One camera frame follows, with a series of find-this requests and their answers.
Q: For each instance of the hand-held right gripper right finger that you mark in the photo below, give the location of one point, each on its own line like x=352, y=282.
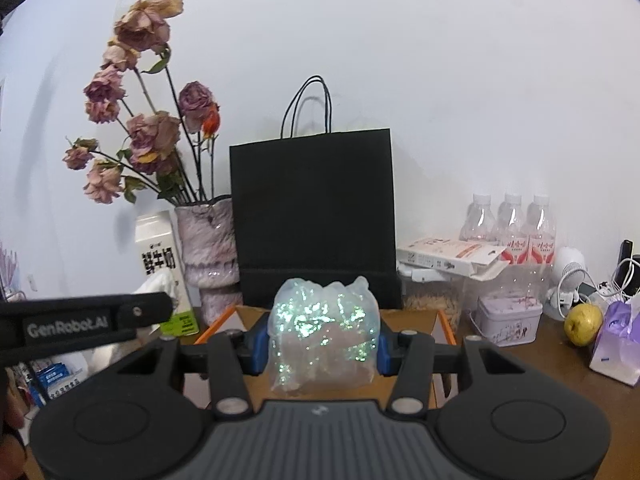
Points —
x=385, y=355

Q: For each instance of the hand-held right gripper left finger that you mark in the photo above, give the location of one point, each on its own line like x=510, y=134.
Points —
x=256, y=347

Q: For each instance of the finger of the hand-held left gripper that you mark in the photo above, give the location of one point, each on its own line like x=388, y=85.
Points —
x=142, y=312

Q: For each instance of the white tissue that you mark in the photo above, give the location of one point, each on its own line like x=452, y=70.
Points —
x=160, y=285

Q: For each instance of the red cardboard box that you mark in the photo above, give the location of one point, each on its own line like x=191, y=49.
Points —
x=415, y=321

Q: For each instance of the clear iridescent plastic bag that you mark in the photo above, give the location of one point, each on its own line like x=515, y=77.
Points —
x=320, y=330

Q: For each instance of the person's left hand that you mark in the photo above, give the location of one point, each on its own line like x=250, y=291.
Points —
x=11, y=420

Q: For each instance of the blue packet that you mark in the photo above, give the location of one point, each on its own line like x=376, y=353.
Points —
x=57, y=377

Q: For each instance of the clear plastic grain container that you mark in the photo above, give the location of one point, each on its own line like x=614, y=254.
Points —
x=430, y=300

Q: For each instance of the white green milk carton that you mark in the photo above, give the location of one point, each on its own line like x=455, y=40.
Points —
x=155, y=240

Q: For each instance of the pink mottled vase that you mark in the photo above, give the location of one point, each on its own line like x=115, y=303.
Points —
x=207, y=245

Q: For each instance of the flat white pink carton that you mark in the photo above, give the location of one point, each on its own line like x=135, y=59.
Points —
x=445, y=252

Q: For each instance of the lavender tin box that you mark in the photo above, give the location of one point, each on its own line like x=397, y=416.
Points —
x=505, y=320

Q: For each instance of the black paper bag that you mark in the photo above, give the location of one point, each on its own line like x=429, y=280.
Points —
x=310, y=210

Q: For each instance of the clear water bottle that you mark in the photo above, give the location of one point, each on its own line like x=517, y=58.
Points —
x=477, y=220
x=512, y=230
x=542, y=230

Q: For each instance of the dried pink rose bouquet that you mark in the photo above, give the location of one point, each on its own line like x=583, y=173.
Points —
x=150, y=135

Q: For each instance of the yellow green apple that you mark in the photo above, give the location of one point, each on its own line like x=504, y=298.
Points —
x=582, y=325

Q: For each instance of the small white desk fan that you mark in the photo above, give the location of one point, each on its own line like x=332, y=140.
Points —
x=567, y=265

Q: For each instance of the purple tissue pack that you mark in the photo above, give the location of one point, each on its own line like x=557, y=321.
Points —
x=615, y=350

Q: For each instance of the white wall socket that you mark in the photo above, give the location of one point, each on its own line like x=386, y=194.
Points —
x=32, y=282

